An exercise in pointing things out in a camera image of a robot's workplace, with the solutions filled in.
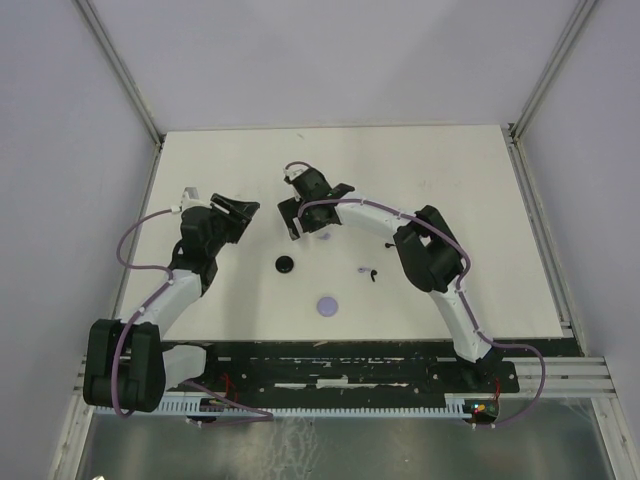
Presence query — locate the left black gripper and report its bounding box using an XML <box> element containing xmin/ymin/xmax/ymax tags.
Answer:
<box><xmin>206</xmin><ymin>193</ymin><xmax>259</xmax><ymax>257</ymax></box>

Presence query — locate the black charging case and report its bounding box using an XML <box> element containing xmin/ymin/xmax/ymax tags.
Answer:
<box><xmin>275</xmin><ymin>255</ymin><xmax>295</xmax><ymax>274</ymax></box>

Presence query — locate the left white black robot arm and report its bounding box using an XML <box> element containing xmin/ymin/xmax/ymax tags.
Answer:
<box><xmin>83</xmin><ymin>187</ymin><xmax>260</xmax><ymax>417</ymax></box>

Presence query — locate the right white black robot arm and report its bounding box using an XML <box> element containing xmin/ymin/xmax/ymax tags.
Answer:
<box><xmin>278</xmin><ymin>162</ymin><xmax>500</xmax><ymax>391</ymax></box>

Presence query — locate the purple charging case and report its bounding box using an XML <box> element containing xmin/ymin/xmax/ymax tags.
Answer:
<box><xmin>316</xmin><ymin>296</ymin><xmax>339</xmax><ymax>317</ymax></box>

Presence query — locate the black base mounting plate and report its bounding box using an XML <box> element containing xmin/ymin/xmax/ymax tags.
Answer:
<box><xmin>194</xmin><ymin>340</ymin><xmax>520</xmax><ymax>409</ymax></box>

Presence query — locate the controller board with leds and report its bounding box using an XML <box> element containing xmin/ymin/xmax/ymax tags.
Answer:
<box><xmin>470</xmin><ymin>400</ymin><xmax>500</xmax><ymax>424</ymax></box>

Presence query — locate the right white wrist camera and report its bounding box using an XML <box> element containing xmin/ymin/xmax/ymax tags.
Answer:
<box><xmin>283</xmin><ymin>165</ymin><xmax>308</xmax><ymax>184</ymax></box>

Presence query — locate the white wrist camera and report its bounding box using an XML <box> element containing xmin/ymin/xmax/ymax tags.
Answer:
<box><xmin>283</xmin><ymin>165</ymin><xmax>308</xmax><ymax>184</ymax></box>
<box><xmin>170</xmin><ymin>187</ymin><xmax>210</xmax><ymax>214</ymax></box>

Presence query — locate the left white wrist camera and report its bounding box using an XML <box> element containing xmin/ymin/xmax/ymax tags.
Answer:
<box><xmin>170</xmin><ymin>187</ymin><xmax>210</xmax><ymax>214</ymax></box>

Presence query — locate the left aluminium frame post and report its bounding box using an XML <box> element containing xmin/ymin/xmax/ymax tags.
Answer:
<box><xmin>72</xmin><ymin>0</ymin><xmax>164</xmax><ymax>145</ymax></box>

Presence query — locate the aluminium frame post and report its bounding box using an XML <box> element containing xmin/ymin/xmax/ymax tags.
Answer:
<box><xmin>508</xmin><ymin>0</ymin><xmax>600</xmax><ymax>143</ymax></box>
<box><xmin>72</xmin><ymin>0</ymin><xmax>164</xmax><ymax>145</ymax></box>

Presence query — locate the white slotted cable duct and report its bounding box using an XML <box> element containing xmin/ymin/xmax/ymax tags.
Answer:
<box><xmin>94</xmin><ymin>391</ymin><xmax>476</xmax><ymax>419</ymax></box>

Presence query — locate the aluminium front rail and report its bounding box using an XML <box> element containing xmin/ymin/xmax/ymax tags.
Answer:
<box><xmin>69</xmin><ymin>354</ymin><xmax>617</xmax><ymax>401</ymax></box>

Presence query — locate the right aluminium frame post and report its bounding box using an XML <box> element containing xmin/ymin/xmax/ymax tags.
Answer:
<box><xmin>508</xmin><ymin>0</ymin><xmax>600</xmax><ymax>143</ymax></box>

